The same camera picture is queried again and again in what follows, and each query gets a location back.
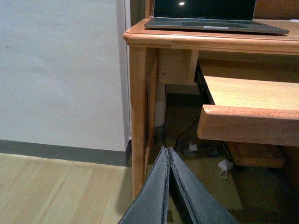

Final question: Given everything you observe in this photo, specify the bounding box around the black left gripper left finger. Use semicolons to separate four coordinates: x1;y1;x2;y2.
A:
119;147;169;224

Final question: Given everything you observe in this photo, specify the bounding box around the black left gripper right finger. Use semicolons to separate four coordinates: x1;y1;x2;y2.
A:
168;148;239;224

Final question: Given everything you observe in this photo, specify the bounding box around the white power adapter on floor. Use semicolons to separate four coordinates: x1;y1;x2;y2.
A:
218;159;234;180

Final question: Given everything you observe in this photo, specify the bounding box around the wooden pull-out keyboard tray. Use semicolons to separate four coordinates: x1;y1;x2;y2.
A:
197;66;299;147

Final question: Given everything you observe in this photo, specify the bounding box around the wooden desk with hutch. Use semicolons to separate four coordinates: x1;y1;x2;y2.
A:
123;0;299;196

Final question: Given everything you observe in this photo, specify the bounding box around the grey open laptop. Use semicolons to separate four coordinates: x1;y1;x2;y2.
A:
144;0;289;35

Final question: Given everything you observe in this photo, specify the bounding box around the black cable on floor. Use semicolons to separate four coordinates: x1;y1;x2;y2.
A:
163;84;200;150

